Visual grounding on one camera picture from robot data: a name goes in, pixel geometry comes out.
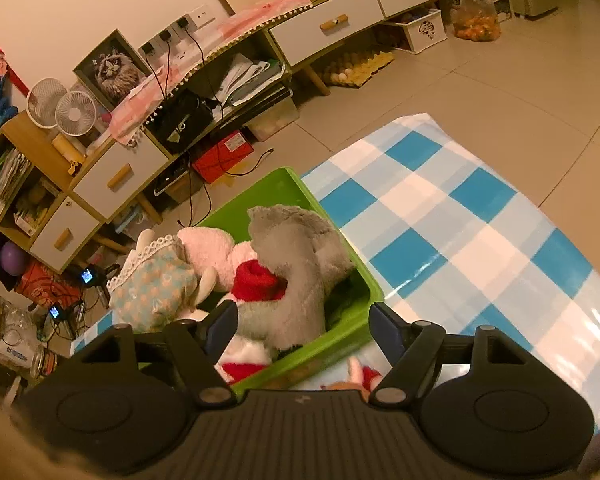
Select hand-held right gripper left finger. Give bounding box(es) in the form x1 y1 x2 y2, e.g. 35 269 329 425
75 302 238 406

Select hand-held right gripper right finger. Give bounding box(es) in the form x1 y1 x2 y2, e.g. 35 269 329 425
369 301 533 406

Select green plastic bin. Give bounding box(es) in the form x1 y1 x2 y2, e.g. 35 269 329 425
197 167 385 396

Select red white santa plush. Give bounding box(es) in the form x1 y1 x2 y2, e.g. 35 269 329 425
200 242 288 386

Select pink plush toy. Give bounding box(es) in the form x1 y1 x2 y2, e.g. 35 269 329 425
177 226 253 293

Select rag doll checkered dress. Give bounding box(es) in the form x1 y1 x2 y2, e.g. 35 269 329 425
106 230 216 333

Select grey plush mouse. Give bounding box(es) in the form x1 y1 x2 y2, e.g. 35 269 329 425
237 204 356 352

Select blue white checkered tablecloth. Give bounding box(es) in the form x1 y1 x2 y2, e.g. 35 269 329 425
70 114 600 431

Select black flat box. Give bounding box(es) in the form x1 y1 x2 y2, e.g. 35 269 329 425
152 160 193 196

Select red box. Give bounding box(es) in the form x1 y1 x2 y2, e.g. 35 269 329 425
191 130 256 184

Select glass jar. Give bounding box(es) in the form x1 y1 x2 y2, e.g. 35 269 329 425
30 345 58 378

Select orange patterned box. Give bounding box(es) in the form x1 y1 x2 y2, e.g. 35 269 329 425
14 259 81 311

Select clear plastic bag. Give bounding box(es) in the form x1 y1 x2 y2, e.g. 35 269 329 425
0 305 46 376

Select black bag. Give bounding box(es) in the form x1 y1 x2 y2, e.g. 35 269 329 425
145 91 216 153

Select clear storage box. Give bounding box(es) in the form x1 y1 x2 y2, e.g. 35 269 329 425
247 95 301 142

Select purple ball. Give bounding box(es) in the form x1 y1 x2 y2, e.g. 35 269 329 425
1 242 28 276

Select wooden cabinet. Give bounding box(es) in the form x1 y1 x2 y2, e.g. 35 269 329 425
0 0 453 281

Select yellow cardboard tube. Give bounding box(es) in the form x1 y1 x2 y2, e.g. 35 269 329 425
51 135 88 161

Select pink cloth runner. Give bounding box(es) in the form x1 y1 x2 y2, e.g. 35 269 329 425
107 0 313 146

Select stack of papers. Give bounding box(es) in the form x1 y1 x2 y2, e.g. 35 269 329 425
217 55 286 106

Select white desk fan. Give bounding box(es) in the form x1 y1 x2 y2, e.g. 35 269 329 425
26 77 68 128
55 91 98 137

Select egg tray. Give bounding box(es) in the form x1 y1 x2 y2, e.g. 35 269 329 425
325 47 396 86

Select shelf books and papers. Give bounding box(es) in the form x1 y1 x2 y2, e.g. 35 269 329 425
0 147 33 216

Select framed furry animal picture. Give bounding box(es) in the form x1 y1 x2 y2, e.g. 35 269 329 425
73 30 153 111

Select white crate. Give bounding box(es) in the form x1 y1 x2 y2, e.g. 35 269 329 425
385 9 449 55

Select bag of oranges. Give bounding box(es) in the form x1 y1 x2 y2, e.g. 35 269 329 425
452 0 502 42

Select white wall sockets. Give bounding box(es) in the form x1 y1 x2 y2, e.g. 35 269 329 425
140 5 216 56

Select red wall decoration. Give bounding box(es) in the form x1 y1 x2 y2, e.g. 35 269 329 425
0 30 28 91

